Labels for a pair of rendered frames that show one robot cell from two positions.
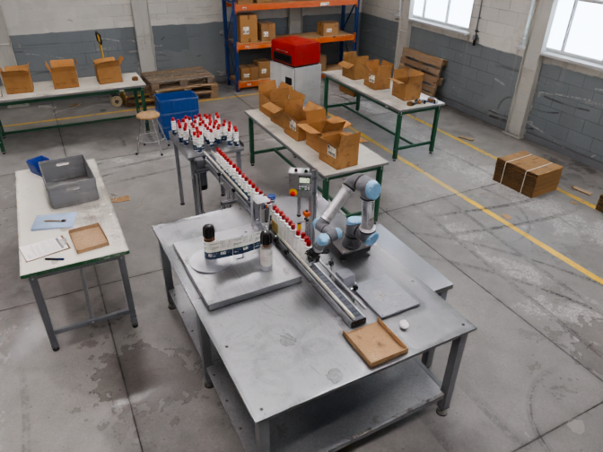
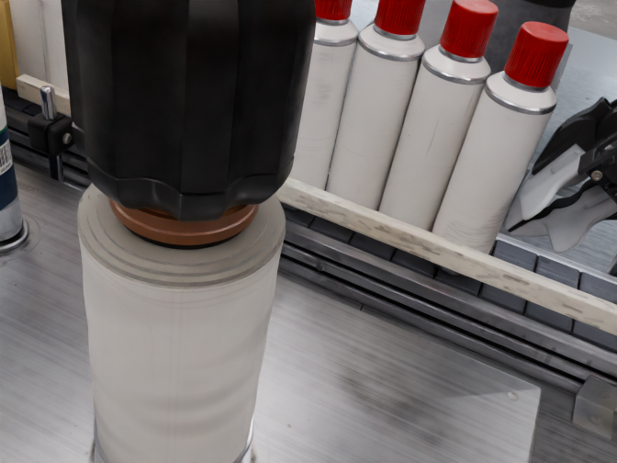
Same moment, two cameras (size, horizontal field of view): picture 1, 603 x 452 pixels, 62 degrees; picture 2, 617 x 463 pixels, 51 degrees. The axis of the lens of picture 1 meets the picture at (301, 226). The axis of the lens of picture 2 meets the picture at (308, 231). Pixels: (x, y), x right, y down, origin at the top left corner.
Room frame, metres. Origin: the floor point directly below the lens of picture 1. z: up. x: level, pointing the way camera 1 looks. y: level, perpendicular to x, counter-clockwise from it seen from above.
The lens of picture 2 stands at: (2.67, 0.35, 1.23)
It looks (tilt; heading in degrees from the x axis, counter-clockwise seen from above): 39 degrees down; 315
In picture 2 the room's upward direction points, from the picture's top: 12 degrees clockwise
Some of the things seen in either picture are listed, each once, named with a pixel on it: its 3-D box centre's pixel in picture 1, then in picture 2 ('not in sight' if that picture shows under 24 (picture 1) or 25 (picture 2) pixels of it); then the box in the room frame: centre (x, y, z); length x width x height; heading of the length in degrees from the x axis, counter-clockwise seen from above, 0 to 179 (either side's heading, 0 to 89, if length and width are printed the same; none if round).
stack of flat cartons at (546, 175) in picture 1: (527, 173); not in sight; (6.04, -2.97, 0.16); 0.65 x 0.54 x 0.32; 32
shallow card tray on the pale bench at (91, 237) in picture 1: (88, 237); not in sight; (3.28, 1.67, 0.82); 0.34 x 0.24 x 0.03; 33
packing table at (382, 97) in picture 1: (375, 110); not in sight; (7.80, -1.15, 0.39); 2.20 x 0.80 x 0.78; 27
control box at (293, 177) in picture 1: (301, 183); not in sight; (3.19, 0.01, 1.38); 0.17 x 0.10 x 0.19; 84
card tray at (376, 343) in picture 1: (374, 341); not in sight; (2.18, -0.45, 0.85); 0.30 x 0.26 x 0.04; 29
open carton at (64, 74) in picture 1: (63, 73); not in sight; (7.48, 3.58, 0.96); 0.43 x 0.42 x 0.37; 115
